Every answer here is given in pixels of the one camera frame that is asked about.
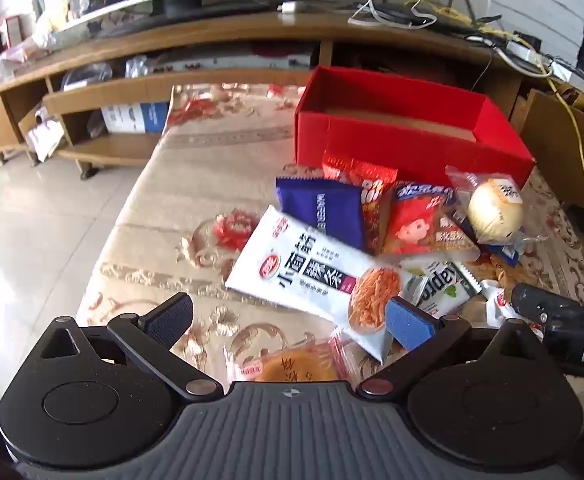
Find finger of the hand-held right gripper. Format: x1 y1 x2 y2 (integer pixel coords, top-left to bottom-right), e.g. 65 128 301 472
510 282 580 331

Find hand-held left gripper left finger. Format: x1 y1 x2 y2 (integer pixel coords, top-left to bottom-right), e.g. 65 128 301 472
37 292 224 403

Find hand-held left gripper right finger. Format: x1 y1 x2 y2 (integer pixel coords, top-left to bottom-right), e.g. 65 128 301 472
356 297 547 403

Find green white wafer packet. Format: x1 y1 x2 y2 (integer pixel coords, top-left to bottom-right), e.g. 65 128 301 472
412 260 482 318

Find red cartoon snack packet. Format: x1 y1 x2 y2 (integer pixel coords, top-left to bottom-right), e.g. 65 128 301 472
381 181 480 257

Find round bun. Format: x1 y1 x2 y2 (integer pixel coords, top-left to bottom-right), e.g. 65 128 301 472
446 166 535 247

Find orange mooncake packet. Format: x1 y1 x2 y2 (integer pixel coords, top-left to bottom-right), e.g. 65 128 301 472
226 332 360 383

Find white noodle snack packet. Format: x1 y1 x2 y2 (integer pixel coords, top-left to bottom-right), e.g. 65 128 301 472
225 205 415 365

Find purple wafer packet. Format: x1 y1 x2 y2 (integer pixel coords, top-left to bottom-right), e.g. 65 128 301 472
276 176 367 251

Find red snack packet white letters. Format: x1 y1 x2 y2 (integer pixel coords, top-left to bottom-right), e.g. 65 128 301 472
321 152 399 256

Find red cardboard box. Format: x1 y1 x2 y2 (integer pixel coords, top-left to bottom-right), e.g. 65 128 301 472
293 66 536 191

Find brown cardboard box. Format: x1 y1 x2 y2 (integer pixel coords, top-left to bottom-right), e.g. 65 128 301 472
522 89 584 213

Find blue white box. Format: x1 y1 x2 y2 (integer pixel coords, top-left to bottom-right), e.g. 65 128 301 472
101 102 170 135

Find loose papers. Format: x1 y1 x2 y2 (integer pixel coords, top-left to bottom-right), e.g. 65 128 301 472
26 105 67 163

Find white power strip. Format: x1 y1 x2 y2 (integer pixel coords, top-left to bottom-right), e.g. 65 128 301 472
506 40 557 69

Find clear plastic bag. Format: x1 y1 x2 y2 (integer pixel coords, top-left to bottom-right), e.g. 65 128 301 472
62 62 114 92

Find silver media player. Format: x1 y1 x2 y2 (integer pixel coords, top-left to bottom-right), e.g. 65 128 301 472
162 52 317 73

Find stack of white boards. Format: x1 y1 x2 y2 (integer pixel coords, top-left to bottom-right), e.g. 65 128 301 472
489 0 584 68

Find wooden TV stand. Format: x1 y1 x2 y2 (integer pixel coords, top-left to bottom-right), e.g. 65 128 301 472
0 7 527 181

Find television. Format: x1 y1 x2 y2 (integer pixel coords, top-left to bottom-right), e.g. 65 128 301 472
37 0 367 48

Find yellow cable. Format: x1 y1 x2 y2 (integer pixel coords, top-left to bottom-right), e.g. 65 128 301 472
407 0 584 202

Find thin white cable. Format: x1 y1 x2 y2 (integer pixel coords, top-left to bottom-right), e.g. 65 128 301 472
348 0 437 28

